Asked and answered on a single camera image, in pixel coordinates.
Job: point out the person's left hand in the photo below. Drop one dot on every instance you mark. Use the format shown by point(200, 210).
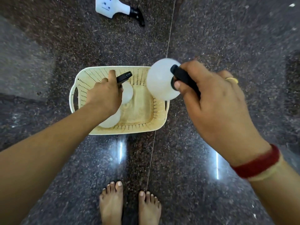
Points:
point(103, 98)

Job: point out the person's right hand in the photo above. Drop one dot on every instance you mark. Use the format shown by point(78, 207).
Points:
point(218, 110)

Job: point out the person's right thumb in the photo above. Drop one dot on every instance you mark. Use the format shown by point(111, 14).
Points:
point(184, 92)

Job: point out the person's left thumb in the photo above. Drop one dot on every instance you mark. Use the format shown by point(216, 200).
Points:
point(112, 76)

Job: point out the white spray bottle black trigger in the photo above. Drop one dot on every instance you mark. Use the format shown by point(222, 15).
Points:
point(159, 79)
point(128, 93)

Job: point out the person's left forearm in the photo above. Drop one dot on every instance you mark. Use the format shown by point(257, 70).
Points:
point(46, 156)

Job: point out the person's right forearm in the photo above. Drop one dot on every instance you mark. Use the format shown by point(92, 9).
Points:
point(279, 196)

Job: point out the cream perforated plastic basket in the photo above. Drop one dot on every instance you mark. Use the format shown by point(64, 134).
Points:
point(140, 114)

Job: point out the white labelled spray bottle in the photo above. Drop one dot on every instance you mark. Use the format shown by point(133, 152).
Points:
point(110, 5)

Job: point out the red thread bangle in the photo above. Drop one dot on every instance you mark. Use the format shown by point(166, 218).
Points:
point(255, 165)

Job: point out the thin beige bangle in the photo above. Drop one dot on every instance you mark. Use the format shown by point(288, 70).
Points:
point(269, 173)

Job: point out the person's right foot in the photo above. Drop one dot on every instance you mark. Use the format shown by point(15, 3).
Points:
point(149, 209)

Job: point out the person's foot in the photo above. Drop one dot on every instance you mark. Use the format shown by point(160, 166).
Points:
point(112, 203)
point(149, 209)

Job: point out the person's left foot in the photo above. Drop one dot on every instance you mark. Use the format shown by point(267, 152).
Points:
point(112, 203)

